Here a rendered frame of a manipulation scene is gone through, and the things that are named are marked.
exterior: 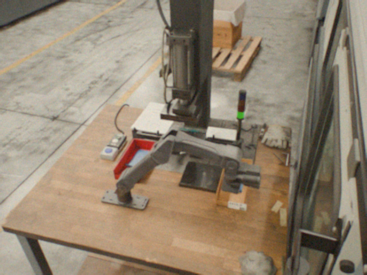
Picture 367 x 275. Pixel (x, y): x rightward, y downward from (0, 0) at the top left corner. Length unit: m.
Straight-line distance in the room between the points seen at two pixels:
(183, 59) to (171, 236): 0.71
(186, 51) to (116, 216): 0.73
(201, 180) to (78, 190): 0.55
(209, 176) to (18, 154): 2.32
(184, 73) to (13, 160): 2.33
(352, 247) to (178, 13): 1.13
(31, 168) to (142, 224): 2.04
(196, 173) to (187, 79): 0.43
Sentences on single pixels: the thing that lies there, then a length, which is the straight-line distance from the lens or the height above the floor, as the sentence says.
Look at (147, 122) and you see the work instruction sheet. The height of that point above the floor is 0.90.
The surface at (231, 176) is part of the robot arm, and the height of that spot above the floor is 1.15.
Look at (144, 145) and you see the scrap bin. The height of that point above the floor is 0.93.
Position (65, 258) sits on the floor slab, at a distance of 2.54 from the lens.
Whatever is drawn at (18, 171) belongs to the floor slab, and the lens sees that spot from 3.34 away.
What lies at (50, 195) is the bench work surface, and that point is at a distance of 1.64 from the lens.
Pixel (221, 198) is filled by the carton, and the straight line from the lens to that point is 1.49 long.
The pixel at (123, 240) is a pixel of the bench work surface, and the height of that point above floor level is 0.90.
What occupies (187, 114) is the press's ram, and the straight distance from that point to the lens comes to 1.53.
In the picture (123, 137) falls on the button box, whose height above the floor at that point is 0.93.
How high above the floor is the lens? 1.99
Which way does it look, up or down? 37 degrees down
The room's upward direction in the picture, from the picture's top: 2 degrees counter-clockwise
